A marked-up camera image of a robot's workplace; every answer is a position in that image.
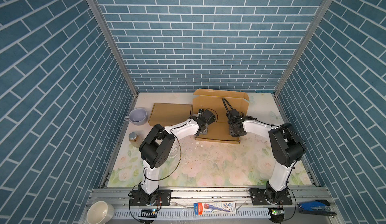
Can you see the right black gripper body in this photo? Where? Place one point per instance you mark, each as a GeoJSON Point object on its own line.
{"type": "Point", "coordinates": [232, 131]}

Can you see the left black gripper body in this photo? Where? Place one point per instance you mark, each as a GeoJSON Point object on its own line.
{"type": "Point", "coordinates": [205, 127]}

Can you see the brown cardboard box stack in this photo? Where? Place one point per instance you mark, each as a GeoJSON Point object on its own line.
{"type": "Point", "coordinates": [218, 132]}

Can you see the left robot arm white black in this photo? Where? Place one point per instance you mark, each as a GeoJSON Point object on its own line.
{"type": "Point", "coordinates": [156, 148]}

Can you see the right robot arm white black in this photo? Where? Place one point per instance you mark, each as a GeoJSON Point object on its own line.
{"type": "Point", "coordinates": [287, 147]}

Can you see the lavender mug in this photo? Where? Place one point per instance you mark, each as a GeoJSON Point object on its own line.
{"type": "Point", "coordinates": [138, 116]}

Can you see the small jar with lid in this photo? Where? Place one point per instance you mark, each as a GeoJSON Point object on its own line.
{"type": "Point", "coordinates": [135, 139]}

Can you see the toothpaste package red blue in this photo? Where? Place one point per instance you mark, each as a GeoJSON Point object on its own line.
{"type": "Point", "coordinates": [214, 208]}

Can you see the right controller board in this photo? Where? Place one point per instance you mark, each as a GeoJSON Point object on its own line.
{"type": "Point", "coordinates": [276, 215]}

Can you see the controller board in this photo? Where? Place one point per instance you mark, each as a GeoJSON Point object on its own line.
{"type": "Point", "coordinates": [276, 215]}
{"type": "Point", "coordinates": [147, 216]}

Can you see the left controller board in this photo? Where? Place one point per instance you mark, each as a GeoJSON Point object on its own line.
{"type": "Point", "coordinates": [147, 216]}

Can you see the blue stapler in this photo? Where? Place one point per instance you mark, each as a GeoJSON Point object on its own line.
{"type": "Point", "coordinates": [317, 207]}

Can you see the white bowl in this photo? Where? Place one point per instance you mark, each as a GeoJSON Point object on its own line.
{"type": "Point", "coordinates": [100, 212]}

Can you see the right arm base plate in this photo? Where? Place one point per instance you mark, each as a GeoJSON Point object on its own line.
{"type": "Point", "coordinates": [256, 197]}

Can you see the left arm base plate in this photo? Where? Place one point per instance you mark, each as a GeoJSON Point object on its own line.
{"type": "Point", "coordinates": [164, 197]}

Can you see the aluminium rail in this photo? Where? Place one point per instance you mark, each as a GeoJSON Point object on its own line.
{"type": "Point", "coordinates": [181, 209]}

